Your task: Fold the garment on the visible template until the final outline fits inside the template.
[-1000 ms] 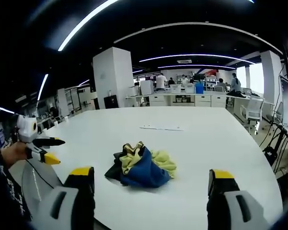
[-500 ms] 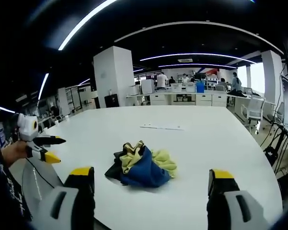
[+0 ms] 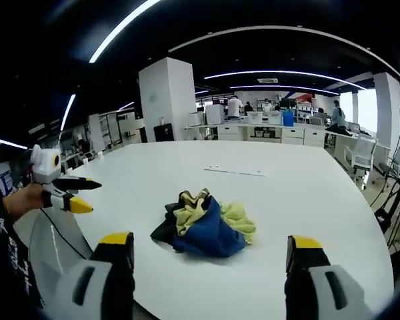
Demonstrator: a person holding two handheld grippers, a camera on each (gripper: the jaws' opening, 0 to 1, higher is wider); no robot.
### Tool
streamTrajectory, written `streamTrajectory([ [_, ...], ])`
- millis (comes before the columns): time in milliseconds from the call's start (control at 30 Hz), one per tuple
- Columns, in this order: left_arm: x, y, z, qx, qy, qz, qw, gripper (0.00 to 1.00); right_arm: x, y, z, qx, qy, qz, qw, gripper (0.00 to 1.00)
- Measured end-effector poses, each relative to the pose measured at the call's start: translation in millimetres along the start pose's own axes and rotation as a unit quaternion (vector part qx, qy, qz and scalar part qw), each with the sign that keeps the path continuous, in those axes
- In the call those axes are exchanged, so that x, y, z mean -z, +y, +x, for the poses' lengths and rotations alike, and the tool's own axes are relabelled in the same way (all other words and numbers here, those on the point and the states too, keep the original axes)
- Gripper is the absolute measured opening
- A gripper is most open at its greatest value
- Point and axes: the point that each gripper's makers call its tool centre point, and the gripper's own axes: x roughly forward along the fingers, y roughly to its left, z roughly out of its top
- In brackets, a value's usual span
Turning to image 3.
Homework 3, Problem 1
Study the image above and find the thin black cable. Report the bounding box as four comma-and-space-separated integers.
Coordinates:
41, 207, 88, 261

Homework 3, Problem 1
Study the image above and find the person's black printed clothing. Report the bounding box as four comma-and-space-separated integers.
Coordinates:
0, 166, 45, 313

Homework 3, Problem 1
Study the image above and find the white office chair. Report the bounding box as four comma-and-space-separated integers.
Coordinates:
343, 135, 378, 189

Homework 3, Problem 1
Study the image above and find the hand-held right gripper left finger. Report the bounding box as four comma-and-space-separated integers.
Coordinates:
55, 231, 136, 320

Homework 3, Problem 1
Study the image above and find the curved ceiling light strip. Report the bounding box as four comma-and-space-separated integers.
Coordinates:
204, 70, 367, 91

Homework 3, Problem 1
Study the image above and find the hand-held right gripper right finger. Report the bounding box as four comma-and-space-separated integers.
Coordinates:
284, 234, 376, 320

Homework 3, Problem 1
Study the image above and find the white drawer desk row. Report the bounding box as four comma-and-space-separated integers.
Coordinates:
183, 121, 326, 148

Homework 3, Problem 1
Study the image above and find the white boxy appliance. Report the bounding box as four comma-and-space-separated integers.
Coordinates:
204, 103, 225, 126

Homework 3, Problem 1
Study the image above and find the white template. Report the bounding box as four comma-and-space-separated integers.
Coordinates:
203, 163, 267, 177

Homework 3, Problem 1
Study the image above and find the long ceiling light strip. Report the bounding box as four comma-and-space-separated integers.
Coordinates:
89, 0, 161, 64

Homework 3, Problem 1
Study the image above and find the short ceiling light strip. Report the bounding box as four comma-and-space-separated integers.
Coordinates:
60, 93, 77, 133

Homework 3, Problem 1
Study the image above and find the black stand with cables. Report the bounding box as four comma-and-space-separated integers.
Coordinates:
369, 175, 400, 236

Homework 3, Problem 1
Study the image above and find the blue yellow garment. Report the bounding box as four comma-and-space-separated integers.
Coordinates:
149, 187, 258, 259

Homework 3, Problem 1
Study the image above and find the black low cabinet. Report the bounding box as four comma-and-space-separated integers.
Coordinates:
153, 123, 174, 143

